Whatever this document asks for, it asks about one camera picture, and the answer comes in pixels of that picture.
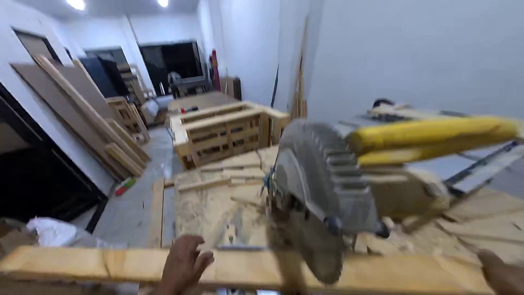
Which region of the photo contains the person's left hand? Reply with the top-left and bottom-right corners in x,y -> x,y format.
158,234 -> 215,295

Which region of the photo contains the person's right hand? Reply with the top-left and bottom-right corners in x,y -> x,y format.
477,249 -> 524,295

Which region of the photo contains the long light wooden board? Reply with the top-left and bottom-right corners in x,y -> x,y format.
0,245 -> 498,295

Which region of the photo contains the wooden workbench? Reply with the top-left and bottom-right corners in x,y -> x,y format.
174,144 -> 524,263

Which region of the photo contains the pile of thin plywood scraps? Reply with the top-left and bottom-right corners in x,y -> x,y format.
434,188 -> 524,265

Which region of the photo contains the narrow flat wooden plank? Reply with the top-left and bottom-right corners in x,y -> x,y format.
147,177 -> 165,250

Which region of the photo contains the pile of wood offcuts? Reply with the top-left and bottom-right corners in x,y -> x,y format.
177,163 -> 267,192

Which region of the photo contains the green and red object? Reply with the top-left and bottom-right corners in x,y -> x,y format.
115,178 -> 136,197

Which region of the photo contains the grey metal saw table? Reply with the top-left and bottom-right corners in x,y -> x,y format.
336,108 -> 524,195

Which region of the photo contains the short leaning wooden plank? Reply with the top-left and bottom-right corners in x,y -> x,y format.
105,142 -> 145,178

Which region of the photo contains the white plastic bag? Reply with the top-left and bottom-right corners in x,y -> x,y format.
26,217 -> 78,247

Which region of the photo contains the white plastic wrapped bundle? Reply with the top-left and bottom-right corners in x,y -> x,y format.
141,95 -> 174,118

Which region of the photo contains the small wooden pallet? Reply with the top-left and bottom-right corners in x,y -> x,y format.
105,96 -> 151,145

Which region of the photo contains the table with brown top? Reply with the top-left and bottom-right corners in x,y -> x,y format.
167,90 -> 240,113

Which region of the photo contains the brown cardboard box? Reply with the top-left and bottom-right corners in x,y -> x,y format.
219,76 -> 242,101

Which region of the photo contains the grey machine on stand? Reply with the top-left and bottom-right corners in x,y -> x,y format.
167,72 -> 209,98

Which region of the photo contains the black framed door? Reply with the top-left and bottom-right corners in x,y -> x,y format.
0,82 -> 109,234

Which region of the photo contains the red upright roll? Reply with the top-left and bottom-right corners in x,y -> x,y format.
210,49 -> 221,91

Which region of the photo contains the thin dark strip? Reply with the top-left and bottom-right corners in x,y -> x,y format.
270,65 -> 280,108

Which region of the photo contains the large brown panel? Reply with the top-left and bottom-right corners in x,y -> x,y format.
10,61 -> 132,183

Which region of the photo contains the long leaning wooden plank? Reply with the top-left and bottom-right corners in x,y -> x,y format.
35,55 -> 151,164

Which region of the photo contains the bundle of thin wooden strips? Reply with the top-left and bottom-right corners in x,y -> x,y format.
290,16 -> 310,120

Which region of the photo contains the dark blue cabinet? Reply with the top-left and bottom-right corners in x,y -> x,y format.
78,57 -> 130,98

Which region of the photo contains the slatted wooden crate frame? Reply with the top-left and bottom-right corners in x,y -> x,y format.
169,101 -> 290,170

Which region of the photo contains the grey miter saw, yellow handle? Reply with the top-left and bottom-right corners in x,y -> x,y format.
264,116 -> 521,286

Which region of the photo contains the dark window with frame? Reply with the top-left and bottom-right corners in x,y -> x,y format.
138,40 -> 207,98

